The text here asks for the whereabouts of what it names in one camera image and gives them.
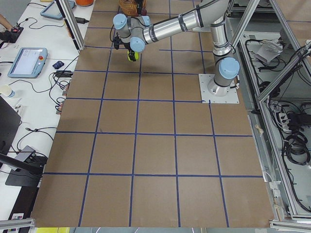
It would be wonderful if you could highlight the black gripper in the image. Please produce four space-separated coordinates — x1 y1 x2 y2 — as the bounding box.
123 43 136 61

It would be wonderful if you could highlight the green apple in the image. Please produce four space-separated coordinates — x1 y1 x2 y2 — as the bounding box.
127 50 139 62

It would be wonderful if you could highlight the wicker basket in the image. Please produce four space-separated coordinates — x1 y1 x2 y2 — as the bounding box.
119 0 138 17

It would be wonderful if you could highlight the black power adapter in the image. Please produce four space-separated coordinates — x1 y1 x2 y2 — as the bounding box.
75 17 89 24

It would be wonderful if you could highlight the orange bucket grey lid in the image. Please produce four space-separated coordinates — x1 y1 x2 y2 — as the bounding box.
76 0 94 7

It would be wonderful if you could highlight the teach pendant blue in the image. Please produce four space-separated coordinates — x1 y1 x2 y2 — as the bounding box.
7 47 48 79

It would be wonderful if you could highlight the paper cup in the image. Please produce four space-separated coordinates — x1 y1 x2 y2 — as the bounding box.
0 84 15 98

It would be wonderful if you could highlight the grey hub box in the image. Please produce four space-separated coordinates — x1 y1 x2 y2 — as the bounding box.
15 146 35 162

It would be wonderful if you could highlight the black monitor stand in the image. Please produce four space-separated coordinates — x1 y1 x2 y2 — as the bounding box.
0 98 47 187

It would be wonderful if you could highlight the aluminium frame post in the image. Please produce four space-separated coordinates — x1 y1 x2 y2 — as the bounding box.
56 0 85 51

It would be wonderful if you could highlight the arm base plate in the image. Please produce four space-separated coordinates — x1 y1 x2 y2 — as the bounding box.
198 74 240 104

